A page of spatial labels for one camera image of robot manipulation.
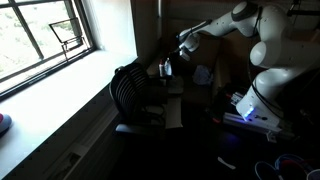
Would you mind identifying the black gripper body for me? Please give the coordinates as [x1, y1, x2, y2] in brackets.
[172, 43, 193, 63]

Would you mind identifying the white bottle with red cap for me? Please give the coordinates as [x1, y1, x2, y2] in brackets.
[158, 59, 166, 78]

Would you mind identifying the blue striped shirt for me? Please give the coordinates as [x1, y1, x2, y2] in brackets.
[192, 64, 215, 87]

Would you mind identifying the pale crumpled bag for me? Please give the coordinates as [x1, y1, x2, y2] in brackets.
[167, 75, 185, 95]

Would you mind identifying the grey vertical pipe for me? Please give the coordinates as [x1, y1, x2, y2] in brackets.
[157, 0, 164, 39]

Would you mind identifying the white flat board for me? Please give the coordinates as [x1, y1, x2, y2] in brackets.
[164, 95, 184, 130]

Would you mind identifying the black mesh office chair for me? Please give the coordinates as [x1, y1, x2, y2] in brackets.
[109, 61, 168, 137]

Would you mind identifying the grey ribbed connector block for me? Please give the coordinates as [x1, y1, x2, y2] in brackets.
[229, 91, 245, 107]

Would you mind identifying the small open window pane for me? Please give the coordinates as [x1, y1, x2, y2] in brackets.
[49, 17, 90, 61]

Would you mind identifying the white paper scrap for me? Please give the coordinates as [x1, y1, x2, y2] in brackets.
[217, 155, 237, 171]

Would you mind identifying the grey baseboard heater cover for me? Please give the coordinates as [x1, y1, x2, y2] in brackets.
[44, 103, 124, 180]

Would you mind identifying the black framed window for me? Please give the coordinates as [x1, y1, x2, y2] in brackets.
[0, 0, 98, 101]

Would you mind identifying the white window sill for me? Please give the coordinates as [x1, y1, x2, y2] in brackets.
[0, 49, 138, 179]

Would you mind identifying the red and grey cap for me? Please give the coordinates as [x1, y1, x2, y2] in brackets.
[0, 112, 13, 136]

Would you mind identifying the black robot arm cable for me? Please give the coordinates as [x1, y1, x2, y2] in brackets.
[246, 4, 284, 118]

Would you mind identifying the aluminium robot base mount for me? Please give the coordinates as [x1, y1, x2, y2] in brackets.
[222, 111, 296, 144]

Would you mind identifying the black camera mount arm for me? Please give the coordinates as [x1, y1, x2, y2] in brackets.
[286, 0, 320, 18]

